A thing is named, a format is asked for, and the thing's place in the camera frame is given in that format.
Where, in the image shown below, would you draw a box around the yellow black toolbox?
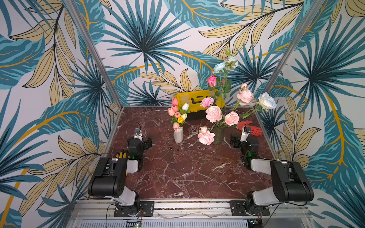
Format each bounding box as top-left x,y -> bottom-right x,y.
175,90 -> 214,121

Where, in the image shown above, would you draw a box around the light pink rose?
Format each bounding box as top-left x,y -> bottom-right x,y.
225,112 -> 240,126

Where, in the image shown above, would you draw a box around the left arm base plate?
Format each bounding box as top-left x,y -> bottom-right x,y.
114,201 -> 155,217

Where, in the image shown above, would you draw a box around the low pink peony stem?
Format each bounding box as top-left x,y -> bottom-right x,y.
198,126 -> 215,145

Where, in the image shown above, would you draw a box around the clear glass vase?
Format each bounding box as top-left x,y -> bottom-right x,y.
211,124 -> 225,145

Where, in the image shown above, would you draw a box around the pink peony flower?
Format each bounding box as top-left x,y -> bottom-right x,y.
205,105 -> 222,123

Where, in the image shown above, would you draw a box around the pink carnation flower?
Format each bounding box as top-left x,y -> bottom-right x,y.
201,97 -> 214,108

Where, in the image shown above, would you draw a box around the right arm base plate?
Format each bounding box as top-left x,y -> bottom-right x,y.
229,200 -> 270,216

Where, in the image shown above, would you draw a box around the pale blue flower stem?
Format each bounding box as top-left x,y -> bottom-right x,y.
213,49 -> 239,108

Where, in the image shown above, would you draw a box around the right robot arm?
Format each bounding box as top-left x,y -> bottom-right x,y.
230,126 -> 314,216

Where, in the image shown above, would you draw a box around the white rose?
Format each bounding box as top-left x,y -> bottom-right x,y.
241,92 -> 277,119

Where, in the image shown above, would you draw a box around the double pink peony stem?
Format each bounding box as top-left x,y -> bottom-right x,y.
232,83 -> 254,112

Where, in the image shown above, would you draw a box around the red glove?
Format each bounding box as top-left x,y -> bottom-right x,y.
237,121 -> 263,136

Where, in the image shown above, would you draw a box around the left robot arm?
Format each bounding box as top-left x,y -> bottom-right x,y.
87,127 -> 152,217

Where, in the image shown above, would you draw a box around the white ribbed vase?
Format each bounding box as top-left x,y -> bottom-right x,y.
174,127 -> 183,143

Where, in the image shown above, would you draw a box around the tulip bouquet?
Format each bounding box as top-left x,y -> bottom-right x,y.
168,98 -> 190,131

